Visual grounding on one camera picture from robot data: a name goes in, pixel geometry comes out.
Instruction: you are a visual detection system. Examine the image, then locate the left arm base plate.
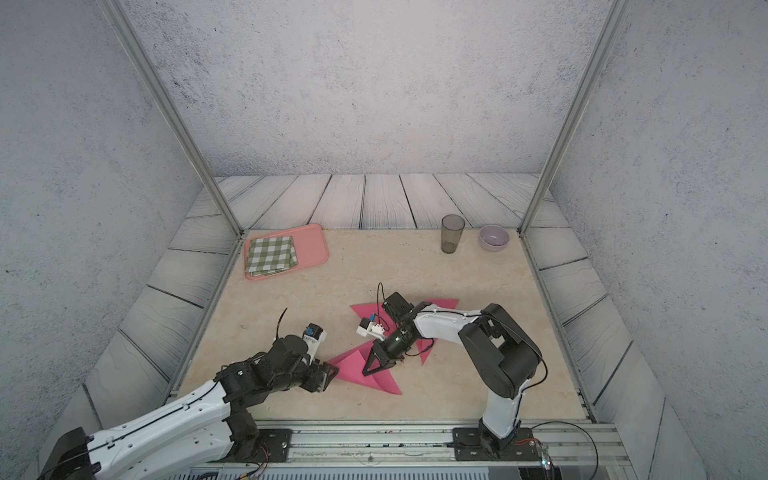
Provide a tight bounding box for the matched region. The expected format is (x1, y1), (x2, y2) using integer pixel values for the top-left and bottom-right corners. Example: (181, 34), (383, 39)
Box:
(220, 428), (293, 464)

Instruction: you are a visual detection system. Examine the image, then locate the green checkered cloth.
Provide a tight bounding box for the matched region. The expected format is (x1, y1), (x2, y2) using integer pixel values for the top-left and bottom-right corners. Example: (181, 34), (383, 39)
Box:
(245, 236), (298, 276)

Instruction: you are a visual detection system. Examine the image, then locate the pink square paper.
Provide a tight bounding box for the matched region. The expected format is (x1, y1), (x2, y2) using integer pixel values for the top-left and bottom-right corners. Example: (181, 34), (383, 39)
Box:
(415, 299), (459, 365)

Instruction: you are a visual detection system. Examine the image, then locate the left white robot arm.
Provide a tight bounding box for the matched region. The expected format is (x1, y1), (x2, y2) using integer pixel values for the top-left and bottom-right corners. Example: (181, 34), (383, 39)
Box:
(38, 324), (338, 479)

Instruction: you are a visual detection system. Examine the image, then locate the pink plastic tray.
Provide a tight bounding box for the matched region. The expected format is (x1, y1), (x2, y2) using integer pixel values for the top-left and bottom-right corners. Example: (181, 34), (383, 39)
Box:
(244, 224), (330, 281)

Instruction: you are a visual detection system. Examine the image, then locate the right aluminium frame post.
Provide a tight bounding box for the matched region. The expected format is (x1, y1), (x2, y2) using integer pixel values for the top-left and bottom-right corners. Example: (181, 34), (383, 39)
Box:
(518, 0), (632, 238)

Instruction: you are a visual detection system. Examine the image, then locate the lilac bowl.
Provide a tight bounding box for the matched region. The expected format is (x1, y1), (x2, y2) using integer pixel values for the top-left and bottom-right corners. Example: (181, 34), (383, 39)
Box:
(478, 225), (510, 252)

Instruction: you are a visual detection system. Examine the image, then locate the front aluminium rail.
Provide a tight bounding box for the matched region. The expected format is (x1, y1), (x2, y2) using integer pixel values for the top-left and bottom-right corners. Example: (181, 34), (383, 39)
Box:
(162, 421), (637, 479)

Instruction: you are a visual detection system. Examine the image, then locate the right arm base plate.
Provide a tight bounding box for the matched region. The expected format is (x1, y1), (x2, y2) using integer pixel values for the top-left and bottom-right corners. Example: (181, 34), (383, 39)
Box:
(451, 426), (542, 462)

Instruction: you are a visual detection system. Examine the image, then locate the grey translucent cup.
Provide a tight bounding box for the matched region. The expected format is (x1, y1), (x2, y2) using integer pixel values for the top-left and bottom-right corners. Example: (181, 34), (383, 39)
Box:
(440, 214), (466, 254)

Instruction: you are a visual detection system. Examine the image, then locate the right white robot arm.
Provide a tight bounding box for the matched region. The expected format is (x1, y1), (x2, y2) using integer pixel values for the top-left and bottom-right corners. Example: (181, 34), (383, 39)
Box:
(357, 292), (545, 450)

